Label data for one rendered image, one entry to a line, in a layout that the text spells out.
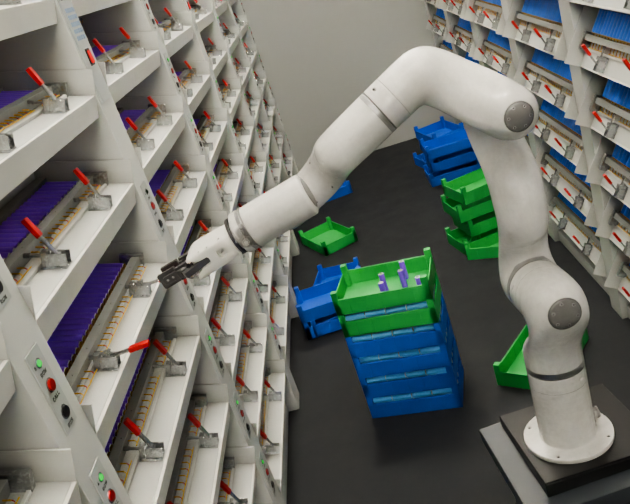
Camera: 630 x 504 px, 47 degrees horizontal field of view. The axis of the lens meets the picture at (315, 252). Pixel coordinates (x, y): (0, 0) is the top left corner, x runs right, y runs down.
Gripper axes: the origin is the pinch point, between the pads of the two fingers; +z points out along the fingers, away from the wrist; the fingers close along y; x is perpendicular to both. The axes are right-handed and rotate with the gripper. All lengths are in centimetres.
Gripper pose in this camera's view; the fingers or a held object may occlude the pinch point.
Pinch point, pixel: (171, 273)
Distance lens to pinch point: 143.8
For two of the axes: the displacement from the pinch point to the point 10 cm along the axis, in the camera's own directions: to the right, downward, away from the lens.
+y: -0.2, -3.9, 9.2
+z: -8.5, 4.9, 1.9
